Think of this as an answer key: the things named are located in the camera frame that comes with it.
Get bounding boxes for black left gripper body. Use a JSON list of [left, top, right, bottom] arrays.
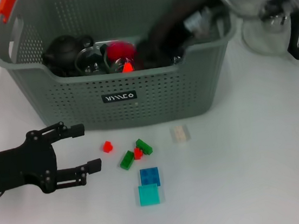
[[0, 129, 61, 201]]

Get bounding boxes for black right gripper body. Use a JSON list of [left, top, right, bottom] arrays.
[[130, 0, 231, 70]]

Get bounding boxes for glass teacup black sleeve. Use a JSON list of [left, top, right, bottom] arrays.
[[99, 38, 145, 75], [169, 53, 187, 66], [73, 45, 107, 78]]

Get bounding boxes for dark red curved brick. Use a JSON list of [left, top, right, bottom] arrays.
[[105, 39, 139, 68]]

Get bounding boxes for bright red slope brick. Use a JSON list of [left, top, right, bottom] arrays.
[[121, 61, 134, 74]]

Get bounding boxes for blue square building plate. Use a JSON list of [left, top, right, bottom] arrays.
[[139, 167, 161, 189]]

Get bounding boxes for teal square building plate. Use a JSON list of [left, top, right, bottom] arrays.
[[138, 183, 161, 207]]

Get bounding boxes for grey-green perforated storage bin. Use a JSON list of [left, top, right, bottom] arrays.
[[0, 0, 248, 144]]

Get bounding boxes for small red building brick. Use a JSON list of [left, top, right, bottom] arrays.
[[132, 147, 144, 161], [101, 140, 114, 153]]

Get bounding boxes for small green building brick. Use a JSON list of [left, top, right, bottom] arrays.
[[118, 150, 137, 172]]

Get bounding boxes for long green building brick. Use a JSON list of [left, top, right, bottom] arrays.
[[135, 137, 154, 157]]

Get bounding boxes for black clay teapot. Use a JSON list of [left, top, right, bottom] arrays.
[[39, 31, 98, 74]]

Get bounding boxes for cream long building brick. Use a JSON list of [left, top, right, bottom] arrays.
[[170, 124, 191, 144]]

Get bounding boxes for glass pitcher black lid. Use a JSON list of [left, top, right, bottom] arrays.
[[237, 0, 299, 67]]

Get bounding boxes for orange bin handle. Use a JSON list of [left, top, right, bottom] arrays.
[[0, 0, 21, 24]]

